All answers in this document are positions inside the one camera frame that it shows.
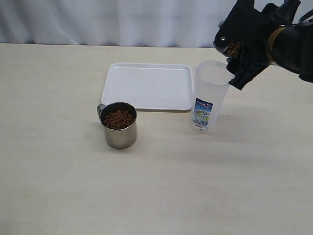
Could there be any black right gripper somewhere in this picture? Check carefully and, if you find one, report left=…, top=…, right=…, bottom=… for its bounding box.
left=213, top=0, right=300, bottom=90

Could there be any steel mug poured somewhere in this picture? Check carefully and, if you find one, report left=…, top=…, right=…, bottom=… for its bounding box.
left=216, top=18, right=241, bottom=57

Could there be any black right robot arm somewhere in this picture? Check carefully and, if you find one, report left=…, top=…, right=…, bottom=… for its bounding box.
left=213, top=0, right=313, bottom=90

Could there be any clear plastic jar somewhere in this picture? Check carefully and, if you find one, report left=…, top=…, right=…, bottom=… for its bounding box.
left=189, top=60, right=234, bottom=134

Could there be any white plastic tray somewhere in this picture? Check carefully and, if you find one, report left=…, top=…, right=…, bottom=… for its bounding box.
left=100, top=62, right=193, bottom=112

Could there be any steel mug with pellets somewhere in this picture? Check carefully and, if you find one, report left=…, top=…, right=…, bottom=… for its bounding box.
left=96, top=102, right=137, bottom=149

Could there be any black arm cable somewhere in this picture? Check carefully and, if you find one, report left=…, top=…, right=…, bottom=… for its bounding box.
left=276, top=7, right=313, bottom=27

